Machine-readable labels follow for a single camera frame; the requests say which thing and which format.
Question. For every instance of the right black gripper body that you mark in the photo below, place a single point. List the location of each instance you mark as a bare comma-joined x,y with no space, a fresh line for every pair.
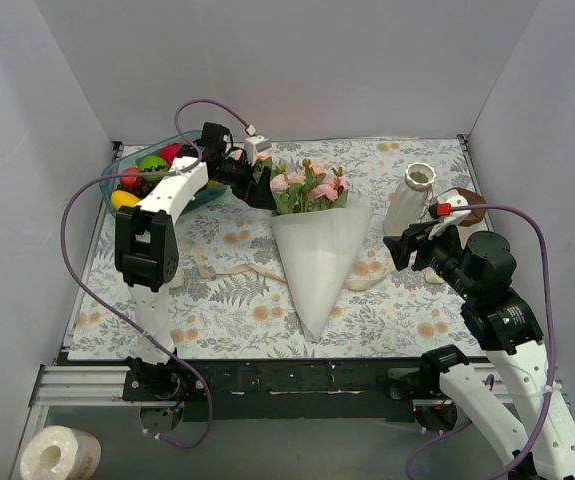
418,249

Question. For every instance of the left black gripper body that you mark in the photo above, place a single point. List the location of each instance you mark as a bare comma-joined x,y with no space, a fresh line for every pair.
249,178

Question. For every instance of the pale pink rose stem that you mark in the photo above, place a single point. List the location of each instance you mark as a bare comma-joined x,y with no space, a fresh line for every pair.
293,194

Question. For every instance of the peach rose stem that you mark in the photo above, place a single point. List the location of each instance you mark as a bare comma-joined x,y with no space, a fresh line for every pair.
263,160

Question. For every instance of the cream ribbon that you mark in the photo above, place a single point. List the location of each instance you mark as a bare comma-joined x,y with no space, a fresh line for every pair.
209,273

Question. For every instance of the white wrapping paper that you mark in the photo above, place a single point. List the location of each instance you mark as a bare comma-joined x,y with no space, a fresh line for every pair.
317,251

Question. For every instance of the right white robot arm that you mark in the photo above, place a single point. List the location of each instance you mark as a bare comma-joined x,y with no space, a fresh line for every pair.
537,439

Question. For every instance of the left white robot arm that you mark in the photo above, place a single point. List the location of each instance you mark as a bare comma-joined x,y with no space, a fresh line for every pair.
146,250

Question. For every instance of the white ribbed vase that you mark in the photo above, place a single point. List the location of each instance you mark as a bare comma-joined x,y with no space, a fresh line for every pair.
410,198

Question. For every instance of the red dragon fruit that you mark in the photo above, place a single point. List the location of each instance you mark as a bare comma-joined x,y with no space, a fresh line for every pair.
169,152

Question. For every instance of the green apple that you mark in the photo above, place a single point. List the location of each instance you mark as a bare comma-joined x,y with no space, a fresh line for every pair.
152,167

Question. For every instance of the dark red grapes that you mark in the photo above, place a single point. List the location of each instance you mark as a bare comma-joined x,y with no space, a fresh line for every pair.
138,189

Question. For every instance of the red apple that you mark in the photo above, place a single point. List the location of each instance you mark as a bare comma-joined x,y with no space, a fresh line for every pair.
130,178

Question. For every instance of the floral table mat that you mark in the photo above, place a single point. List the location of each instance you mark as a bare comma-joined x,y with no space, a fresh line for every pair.
248,316

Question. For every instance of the yellow mango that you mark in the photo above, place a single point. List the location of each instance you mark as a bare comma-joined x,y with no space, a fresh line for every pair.
122,198

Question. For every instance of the teal plastic fruit basket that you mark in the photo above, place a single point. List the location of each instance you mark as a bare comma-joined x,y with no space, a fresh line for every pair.
131,159

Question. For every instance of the white tissue roll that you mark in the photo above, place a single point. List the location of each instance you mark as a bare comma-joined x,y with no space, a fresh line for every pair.
59,452

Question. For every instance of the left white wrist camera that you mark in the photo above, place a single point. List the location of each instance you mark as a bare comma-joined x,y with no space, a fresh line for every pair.
255,144

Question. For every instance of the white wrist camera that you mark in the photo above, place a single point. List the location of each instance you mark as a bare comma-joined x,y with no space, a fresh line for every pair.
255,144
449,208

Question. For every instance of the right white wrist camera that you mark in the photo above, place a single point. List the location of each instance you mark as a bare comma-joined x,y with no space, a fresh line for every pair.
449,208

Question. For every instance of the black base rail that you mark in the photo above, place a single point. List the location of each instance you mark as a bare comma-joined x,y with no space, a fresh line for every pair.
385,388

